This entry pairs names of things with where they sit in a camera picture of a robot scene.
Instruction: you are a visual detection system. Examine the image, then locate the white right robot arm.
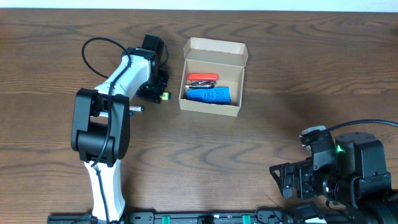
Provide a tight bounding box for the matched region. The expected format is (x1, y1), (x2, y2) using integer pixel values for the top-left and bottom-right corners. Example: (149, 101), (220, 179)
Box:
(269, 130), (397, 223)

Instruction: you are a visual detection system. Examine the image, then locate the blue whiteboard duster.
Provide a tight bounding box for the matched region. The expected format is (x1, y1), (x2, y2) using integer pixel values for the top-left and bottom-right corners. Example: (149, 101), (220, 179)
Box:
(187, 87), (231, 105)

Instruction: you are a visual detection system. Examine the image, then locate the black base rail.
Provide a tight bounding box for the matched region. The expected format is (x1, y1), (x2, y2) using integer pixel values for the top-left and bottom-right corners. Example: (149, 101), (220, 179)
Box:
(46, 202), (352, 224)

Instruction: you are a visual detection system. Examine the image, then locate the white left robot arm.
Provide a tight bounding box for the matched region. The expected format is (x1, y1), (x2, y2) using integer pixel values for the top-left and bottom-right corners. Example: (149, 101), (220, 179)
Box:
(71, 34), (169, 223)

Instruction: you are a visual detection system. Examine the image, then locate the brown cardboard box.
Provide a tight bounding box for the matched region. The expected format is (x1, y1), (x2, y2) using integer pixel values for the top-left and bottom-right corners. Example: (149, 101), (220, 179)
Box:
(178, 37), (248, 117)

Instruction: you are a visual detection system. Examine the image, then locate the red stapler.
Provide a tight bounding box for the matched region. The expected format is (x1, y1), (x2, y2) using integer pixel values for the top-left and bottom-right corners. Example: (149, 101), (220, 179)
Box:
(186, 73), (219, 89)

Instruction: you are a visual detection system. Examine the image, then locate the yellow highlighter pen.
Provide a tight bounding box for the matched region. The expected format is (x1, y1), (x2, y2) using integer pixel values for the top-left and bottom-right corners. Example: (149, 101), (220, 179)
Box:
(160, 92), (171, 100)

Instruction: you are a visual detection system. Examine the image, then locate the black whiteboard marker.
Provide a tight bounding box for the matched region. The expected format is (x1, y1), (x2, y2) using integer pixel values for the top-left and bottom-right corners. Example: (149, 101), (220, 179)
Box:
(129, 106), (144, 112)

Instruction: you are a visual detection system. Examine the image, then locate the blue whiteboard marker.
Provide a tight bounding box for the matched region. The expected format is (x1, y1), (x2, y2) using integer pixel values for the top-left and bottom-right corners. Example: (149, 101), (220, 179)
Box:
(99, 111), (133, 117)

